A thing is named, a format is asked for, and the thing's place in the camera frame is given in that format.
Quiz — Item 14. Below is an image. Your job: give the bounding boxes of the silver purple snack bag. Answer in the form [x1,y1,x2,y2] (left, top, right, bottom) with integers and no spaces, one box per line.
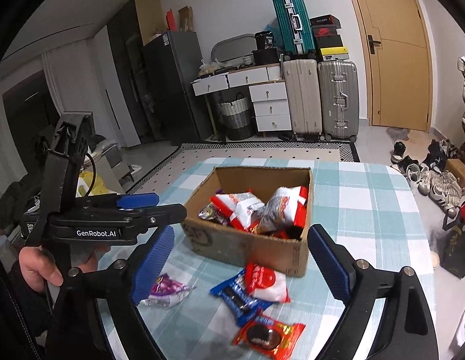
[140,274,196,309]

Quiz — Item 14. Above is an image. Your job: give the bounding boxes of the purple grape snack bag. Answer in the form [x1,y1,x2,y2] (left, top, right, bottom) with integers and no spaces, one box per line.
[198,202,229,226]

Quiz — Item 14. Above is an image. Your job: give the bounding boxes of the white red balloon gum bag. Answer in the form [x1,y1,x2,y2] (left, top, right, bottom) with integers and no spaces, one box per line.
[245,263,290,303]

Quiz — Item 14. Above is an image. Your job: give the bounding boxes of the white red noodle snack bag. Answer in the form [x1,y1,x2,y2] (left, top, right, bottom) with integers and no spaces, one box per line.
[257,186,309,234]

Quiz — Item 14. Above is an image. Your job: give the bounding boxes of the blue cookie packet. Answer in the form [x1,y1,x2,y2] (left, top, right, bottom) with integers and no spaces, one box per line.
[210,269,272,328]

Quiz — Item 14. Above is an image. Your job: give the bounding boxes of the red orange cookie packet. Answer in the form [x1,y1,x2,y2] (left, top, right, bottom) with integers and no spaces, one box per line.
[231,314,306,360]

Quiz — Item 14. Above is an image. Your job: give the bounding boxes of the person's left hand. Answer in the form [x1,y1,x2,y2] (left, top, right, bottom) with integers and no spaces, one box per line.
[18,243,111,293]

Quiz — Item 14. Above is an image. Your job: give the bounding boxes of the patterned floor rug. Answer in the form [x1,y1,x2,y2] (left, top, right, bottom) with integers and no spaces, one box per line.
[123,140,359,194]

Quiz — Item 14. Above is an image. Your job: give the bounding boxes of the cardboard SF express box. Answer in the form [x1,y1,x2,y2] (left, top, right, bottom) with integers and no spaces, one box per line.
[181,166,314,277]

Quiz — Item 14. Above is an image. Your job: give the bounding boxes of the black paper bag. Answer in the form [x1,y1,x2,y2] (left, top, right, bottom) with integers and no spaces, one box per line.
[437,214,465,279]

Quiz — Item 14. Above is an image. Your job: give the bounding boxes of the woven laundry basket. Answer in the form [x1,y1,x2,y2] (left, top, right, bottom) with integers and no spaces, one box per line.
[219,92,256,141]

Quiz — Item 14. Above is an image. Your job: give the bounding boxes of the pile of shoes on floor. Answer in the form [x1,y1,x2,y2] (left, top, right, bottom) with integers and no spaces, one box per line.
[390,139,463,219]

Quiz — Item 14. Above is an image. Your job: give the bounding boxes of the white curtain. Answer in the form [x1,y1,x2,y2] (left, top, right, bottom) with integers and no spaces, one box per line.
[0,37,140,184]

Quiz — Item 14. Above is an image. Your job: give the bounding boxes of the black refrigerator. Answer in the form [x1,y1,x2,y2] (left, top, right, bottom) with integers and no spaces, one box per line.
[143,31,213,146]

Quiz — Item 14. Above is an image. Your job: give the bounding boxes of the small cardboard box on floor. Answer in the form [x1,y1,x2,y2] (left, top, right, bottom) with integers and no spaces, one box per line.
[446,158,465,193]

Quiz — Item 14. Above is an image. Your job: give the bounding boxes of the dark tall cabinet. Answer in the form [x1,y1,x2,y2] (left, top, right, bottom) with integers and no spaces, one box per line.
[107,0,167,144]

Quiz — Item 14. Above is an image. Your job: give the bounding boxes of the white drawer desk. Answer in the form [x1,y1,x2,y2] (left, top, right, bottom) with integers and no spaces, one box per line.
[192,63,292,134]

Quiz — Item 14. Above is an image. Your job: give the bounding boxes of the oval mirror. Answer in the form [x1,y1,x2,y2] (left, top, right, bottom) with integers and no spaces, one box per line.
[210,33,256,63]

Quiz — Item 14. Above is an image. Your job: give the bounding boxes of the beige suitcase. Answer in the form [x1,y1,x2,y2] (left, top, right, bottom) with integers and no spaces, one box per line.
[282,59,323,139]

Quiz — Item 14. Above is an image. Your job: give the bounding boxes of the silver suitcase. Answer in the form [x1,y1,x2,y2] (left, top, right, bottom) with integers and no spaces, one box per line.
[318,60,359,142]

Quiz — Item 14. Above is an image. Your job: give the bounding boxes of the stacked shoe boxes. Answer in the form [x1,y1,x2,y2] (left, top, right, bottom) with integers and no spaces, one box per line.
[310,15,350,61]

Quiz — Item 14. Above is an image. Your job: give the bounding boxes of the teal suitcase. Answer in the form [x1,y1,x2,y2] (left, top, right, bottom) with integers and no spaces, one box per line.
[272,0,316,59]

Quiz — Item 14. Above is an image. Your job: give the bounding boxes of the wooden door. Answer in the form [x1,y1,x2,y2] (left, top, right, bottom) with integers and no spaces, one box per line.
[351,0,433,132]

